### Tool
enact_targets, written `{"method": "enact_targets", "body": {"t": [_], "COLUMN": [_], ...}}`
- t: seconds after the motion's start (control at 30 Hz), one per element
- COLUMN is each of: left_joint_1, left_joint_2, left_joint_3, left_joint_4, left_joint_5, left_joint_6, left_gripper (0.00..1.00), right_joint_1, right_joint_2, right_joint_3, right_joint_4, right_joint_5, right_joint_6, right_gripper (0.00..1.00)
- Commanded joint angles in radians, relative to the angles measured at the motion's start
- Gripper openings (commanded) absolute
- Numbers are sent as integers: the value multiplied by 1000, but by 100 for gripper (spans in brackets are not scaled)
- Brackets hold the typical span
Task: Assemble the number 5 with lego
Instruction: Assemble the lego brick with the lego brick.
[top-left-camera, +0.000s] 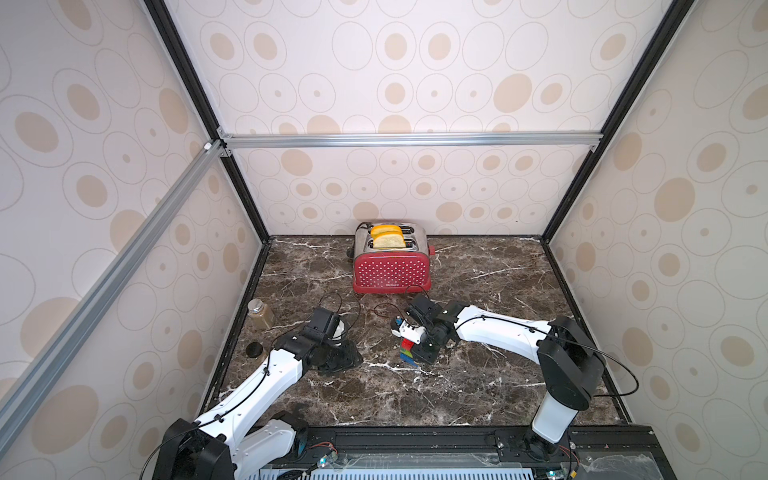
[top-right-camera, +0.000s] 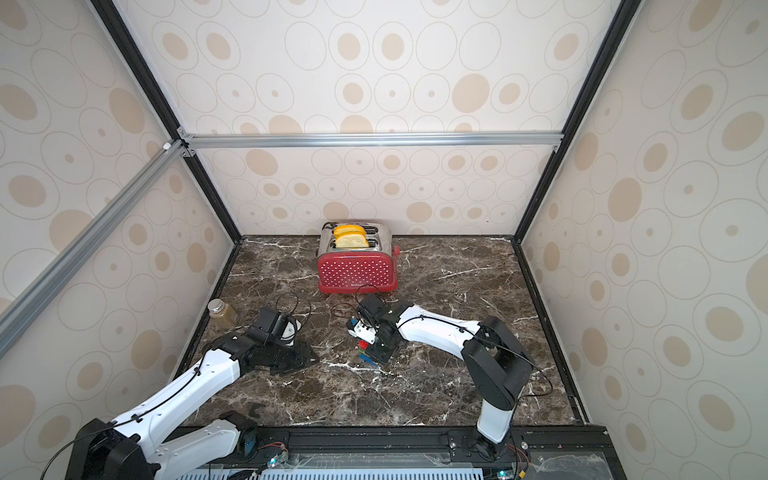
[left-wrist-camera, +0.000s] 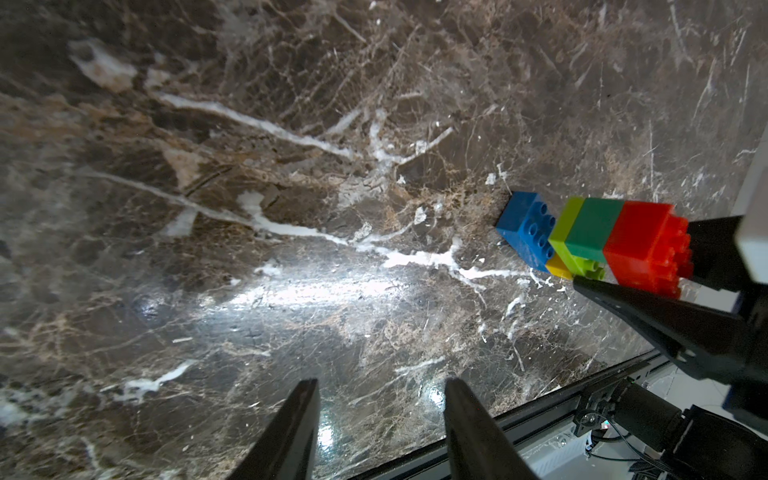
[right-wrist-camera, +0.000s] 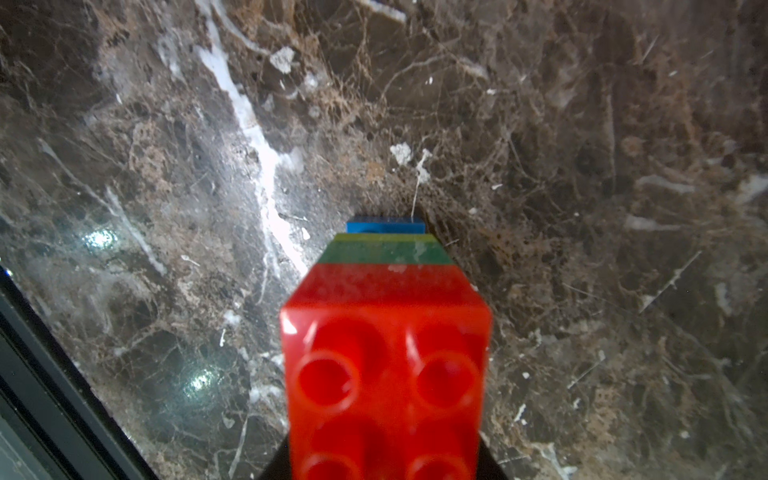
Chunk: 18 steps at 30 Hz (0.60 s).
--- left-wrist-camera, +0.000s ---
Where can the yellow small lego brick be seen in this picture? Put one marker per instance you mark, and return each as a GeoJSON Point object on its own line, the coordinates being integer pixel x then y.
{"type": "Point", "coordinates": [557, 267]}

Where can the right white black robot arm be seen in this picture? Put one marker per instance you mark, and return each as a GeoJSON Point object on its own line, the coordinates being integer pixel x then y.
{"type": "Point", "coordinates": [693, 443]}

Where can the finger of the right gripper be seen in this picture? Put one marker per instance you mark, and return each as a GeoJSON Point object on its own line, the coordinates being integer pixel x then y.
{"type": "Point", "coordinates": [716, 261]}
{"type": "Point", "coordinates": [706, 343]}

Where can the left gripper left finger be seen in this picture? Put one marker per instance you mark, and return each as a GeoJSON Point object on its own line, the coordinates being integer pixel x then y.
{"type": "Point", "coordinates": [286, 449]}

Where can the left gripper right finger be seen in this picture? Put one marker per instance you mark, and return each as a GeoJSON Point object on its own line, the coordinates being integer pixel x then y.
{"type": "Point", "coordinates": [477, 448]}

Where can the blue lego brick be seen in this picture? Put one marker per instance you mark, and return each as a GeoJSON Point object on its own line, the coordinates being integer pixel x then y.
{"type": "Point", "coordinates": [526, 225]}

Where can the dark green small lego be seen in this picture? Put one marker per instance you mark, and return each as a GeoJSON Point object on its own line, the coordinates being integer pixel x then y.
{"type": "Point", "coordinates": [592, 228]}

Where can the red lego brick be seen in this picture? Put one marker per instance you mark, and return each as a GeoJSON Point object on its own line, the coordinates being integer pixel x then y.
{"type": "Point", "coordinates": [649, 248]}

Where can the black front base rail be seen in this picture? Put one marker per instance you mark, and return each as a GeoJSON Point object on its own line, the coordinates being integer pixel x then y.
{"type": "Point", "coordinates": [547, 429]}

